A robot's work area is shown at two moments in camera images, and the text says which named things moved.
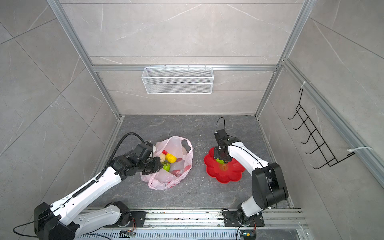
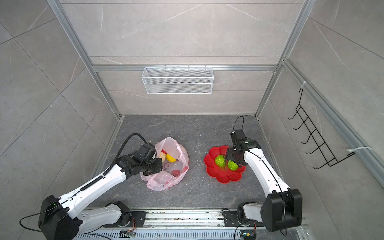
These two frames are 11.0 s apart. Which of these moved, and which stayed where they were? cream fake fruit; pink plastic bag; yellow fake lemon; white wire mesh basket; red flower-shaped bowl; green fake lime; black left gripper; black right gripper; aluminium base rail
Moved: black right gripper; green fake lime; pink plastic bag
Stayed: black left gripper; white wire mesh basket; yellow fake lemon; cream fake fruit; aluminium base rail; red flower-shaped bowl
